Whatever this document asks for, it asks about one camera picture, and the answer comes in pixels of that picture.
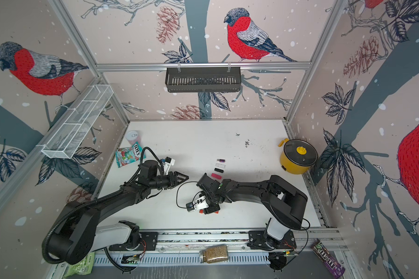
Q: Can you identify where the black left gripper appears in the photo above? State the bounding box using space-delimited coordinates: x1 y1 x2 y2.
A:
149 171 189 190

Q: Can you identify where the pink usb drive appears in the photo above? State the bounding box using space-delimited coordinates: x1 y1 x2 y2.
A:
211 173 222 180

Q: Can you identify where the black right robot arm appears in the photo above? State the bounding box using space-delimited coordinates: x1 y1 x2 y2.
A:
197 174 308 241

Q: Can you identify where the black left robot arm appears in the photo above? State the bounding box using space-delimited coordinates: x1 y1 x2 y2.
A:
41 160 189 265

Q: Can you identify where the glass jar of seeds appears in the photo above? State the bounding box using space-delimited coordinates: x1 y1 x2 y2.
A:
199 245 229 264

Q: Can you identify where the green candy packet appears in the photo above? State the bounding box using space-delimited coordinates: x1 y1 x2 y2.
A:
115 142 145 167

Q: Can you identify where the pink can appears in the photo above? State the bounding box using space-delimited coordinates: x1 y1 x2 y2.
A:
125 130 141 146

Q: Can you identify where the yellow pot with black lid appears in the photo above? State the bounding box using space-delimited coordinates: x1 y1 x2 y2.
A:
278 138 318 174

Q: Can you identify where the purple candy bar wrapper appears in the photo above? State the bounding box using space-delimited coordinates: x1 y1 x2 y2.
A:
311 239 345 279

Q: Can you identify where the green snack bag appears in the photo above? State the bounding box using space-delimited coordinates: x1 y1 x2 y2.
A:
64 252 95 278

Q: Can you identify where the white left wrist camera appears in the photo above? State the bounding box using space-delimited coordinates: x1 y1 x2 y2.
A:
162 157 175 174

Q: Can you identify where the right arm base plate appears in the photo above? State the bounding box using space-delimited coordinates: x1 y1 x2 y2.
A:
247 230 296 251

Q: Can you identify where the black wire basket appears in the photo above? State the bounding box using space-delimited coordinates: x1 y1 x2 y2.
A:
165 67 242 93

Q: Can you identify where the white wire mesh shelf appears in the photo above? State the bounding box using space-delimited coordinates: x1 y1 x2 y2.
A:
41 84 114 159

